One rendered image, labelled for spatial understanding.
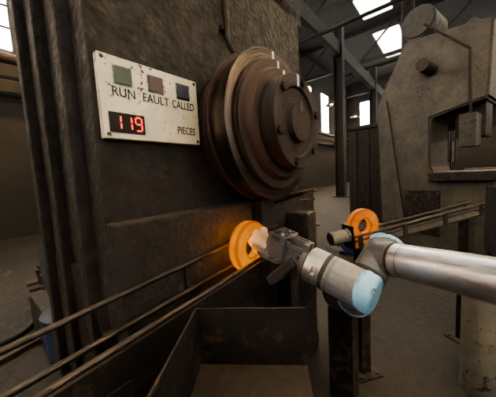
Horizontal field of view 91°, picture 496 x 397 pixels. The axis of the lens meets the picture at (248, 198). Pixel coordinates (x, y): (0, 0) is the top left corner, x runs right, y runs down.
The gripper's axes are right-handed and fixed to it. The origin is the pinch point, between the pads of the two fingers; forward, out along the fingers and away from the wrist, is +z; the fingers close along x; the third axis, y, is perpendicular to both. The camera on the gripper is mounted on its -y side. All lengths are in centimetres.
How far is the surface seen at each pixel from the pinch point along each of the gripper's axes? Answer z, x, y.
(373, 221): -21, -63, 2
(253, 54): 11, -2, 53
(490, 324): -70, -71, -24
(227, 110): 6.2, 10.6, 36.3
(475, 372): -72, -71, -46
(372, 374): -41, -58, -66
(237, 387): -24.5, 29.6, -9.5
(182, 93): 20.3, 14.9, 39.1
